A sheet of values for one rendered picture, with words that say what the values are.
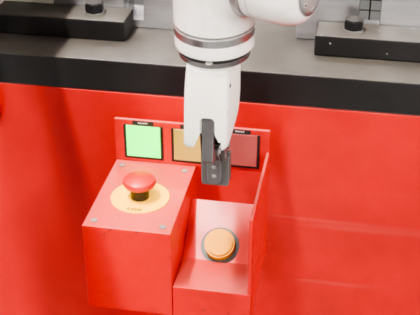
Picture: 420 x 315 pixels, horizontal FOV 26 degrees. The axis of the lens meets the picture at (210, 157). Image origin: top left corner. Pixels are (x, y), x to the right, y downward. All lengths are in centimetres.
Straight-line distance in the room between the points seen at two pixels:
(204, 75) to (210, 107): 4
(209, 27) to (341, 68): 36
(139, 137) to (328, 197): 29
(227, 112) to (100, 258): 26
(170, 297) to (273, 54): 37
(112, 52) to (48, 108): 12
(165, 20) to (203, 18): 43
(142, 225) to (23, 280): 47
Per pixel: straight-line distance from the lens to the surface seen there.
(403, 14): 129
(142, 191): 108
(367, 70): 122
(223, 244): 112
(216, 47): 91
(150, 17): 133
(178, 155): 116
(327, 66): 122
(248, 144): 114
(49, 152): 134
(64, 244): 142
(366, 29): 127
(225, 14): 89
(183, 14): 91
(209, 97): 93
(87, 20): 130
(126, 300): 112
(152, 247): 106
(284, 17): 86
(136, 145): 117
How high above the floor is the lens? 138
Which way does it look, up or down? 30 degrees down
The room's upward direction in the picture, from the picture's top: straight up
